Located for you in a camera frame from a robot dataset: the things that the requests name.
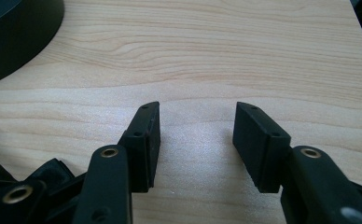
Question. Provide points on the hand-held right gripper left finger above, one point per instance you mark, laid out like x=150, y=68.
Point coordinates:
x=143, y=149

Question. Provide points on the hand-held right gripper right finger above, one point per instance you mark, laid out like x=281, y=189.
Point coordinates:
x=257, y=146

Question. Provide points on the black round container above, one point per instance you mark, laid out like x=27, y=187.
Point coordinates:
x=11, y=40

